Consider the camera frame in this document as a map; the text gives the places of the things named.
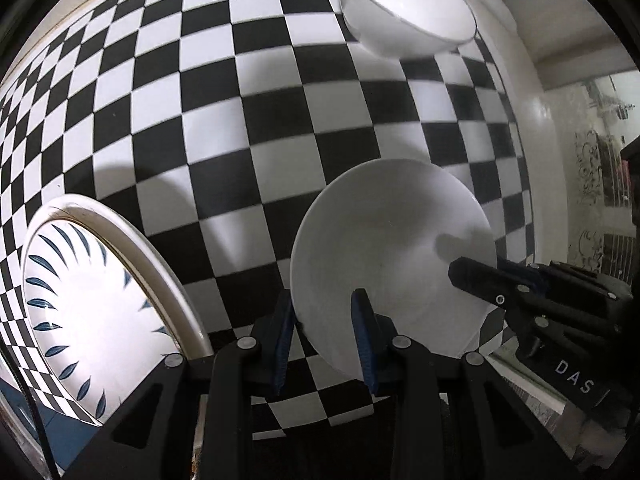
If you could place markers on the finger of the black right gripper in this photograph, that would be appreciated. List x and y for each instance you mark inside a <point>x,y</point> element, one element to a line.
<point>483,282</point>

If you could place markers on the white bowl dark rim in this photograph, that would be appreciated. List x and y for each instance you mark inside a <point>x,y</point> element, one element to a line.
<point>409,29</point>

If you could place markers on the white plate blue petal rim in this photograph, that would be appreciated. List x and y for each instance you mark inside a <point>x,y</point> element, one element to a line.
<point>103,305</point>

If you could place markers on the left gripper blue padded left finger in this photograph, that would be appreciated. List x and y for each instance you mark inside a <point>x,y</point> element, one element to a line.
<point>285,323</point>

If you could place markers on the black white checkered mat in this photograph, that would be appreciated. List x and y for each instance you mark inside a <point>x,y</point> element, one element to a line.
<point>211,125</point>

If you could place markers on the blue kitchen cabinet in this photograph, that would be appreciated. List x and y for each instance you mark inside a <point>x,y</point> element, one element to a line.
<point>67,436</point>

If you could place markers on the white bowl floral outside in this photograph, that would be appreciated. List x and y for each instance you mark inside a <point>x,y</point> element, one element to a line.
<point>391,227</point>

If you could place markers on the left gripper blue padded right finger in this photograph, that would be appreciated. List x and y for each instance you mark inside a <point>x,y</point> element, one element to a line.
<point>368,337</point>

